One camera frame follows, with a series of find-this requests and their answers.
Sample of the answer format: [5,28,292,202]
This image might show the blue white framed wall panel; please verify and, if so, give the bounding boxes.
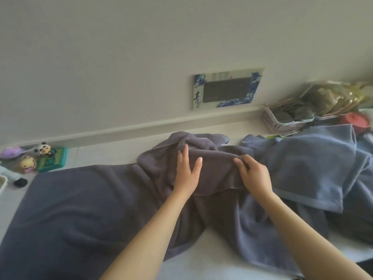
[192,68,265,111]

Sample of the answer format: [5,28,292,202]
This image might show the red round container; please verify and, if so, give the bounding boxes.
[339,112,372,133]

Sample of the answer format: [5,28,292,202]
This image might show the pile of clear plastic packets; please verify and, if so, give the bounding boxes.
[300,80,373,118]

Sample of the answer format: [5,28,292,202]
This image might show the person's right forearm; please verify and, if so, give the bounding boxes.
[256,192,372,280]

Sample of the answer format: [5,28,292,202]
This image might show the panda figure toy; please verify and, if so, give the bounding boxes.
[33,142,56,158]

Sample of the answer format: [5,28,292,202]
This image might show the grey round pads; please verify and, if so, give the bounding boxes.
[274,105,315,123]

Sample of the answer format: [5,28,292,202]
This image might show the purple plastic toy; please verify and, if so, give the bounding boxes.
[0,146,34,160]

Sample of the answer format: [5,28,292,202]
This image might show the person's left forearm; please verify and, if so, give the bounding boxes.
[100,189,195,280]

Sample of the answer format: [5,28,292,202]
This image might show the light blue towel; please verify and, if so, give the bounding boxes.
[240,124,373,214]

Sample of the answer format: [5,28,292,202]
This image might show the person's left hand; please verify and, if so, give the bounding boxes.
[173,143,203,199]

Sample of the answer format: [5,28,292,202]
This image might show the yellow pink doll figure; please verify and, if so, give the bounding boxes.
[16,156,39,175]

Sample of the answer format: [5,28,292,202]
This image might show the person's right hand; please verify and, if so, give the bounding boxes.
[233,154,276,202]

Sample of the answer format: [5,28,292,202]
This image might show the green toy box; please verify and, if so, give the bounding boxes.
[37,147,68,173]

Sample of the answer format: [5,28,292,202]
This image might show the dark grey towel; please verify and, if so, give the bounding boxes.
[0,131,304,279]

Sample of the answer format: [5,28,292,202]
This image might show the pink plastic basket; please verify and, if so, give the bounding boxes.
[264,102,315,134]

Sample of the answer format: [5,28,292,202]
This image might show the white black figure toy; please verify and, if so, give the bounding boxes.
[0,165,29,188]

